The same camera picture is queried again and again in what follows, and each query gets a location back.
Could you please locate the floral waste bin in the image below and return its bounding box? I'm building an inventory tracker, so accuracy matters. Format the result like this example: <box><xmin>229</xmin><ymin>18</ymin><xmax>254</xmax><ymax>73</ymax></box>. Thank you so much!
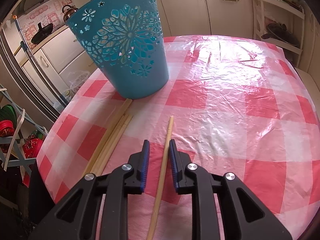
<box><xmin>68</xmin><ymin>70</ymin><xmax>91</xmax><ymax>94</ymax></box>

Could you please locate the black pan on cart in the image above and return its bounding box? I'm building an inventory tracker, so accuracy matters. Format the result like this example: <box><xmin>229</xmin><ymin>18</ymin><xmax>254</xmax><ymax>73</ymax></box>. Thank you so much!
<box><xmin>261</xmin><ymin>23</ymin><xmax>300</xmax><ymax>47</ymax></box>

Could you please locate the black wok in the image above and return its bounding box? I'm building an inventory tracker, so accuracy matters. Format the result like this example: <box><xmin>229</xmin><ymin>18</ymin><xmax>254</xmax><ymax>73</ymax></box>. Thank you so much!
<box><xmin>31</xmin><ymin>22</ymin><xmax>54</xmax><ymax>45</ymax></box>

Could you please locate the blue perforated plastic basket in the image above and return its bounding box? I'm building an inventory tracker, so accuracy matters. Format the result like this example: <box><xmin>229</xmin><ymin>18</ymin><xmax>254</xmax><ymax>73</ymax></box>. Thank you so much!
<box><xmin>65</xmin><ymin>0</ymin><xmax>169</xmax><ymax>99</ymax></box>

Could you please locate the white rolling shelf cart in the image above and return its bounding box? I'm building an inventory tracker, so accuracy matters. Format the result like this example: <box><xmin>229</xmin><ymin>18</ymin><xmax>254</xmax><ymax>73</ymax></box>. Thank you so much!
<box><xmin>252</xmin><ymin>0</ymin><xmax>305</xmax><ymax>67</ymax></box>

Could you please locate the copper kettle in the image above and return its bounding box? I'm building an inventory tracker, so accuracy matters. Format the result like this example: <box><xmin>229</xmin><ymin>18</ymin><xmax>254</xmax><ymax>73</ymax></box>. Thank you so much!
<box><xmin>62</xmin><ymin>4</ymin><xmax>78</xmax><ymax>23</ymax></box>

